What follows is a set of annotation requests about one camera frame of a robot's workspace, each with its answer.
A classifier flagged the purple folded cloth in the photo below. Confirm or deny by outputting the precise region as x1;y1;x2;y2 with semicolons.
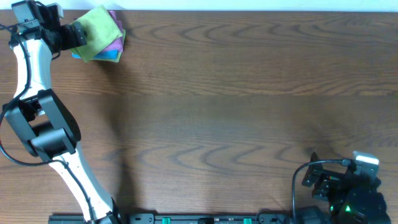
101;10;124;54

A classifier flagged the green microfiber cloth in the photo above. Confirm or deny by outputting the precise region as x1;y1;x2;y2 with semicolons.
70;5;123;62

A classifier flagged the light green folded cloth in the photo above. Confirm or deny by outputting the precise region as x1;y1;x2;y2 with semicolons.
114;29;126;63

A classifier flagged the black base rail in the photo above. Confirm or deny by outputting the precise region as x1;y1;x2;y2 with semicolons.
48;212;296;224

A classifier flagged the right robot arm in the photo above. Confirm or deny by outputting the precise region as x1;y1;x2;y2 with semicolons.
289;151;391;224

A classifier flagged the blue folded cloth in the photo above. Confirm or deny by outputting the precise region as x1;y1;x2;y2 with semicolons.
90;50;119;61

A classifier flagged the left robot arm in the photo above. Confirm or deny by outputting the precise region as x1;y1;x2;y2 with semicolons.
1;1;126;223

